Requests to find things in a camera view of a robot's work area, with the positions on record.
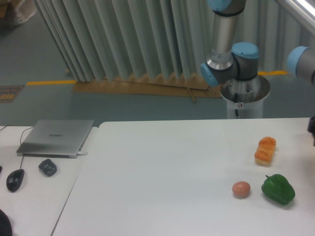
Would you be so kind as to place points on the dark grey small gadget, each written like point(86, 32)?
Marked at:
point(48, 167)

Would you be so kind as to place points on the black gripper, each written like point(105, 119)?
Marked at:
point(311, 127)

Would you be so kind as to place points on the pale green curtain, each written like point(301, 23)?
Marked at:
point(118, 38)

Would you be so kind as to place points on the green bell pepper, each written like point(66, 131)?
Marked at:
point(278, 189)

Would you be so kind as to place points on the brown egg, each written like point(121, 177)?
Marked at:
point(241, 189)

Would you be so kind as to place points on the cardboard box stack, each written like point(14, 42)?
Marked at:
point(16, 12)

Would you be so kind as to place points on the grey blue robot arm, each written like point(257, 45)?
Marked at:
point(235, 66)

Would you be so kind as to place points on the orange bread loaf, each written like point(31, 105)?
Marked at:
point(265, 151)

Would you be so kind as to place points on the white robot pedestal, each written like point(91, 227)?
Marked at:
point(245, 99)

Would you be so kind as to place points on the flat brown cardboard sheet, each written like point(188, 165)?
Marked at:
point(194, 87)

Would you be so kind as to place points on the black computer mouse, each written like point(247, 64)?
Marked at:
point(14, 180)

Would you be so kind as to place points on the silver closed laptop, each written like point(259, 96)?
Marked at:
point(56, 138)

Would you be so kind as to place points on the dark sleeved forearm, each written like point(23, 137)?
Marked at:
point(5, 225)

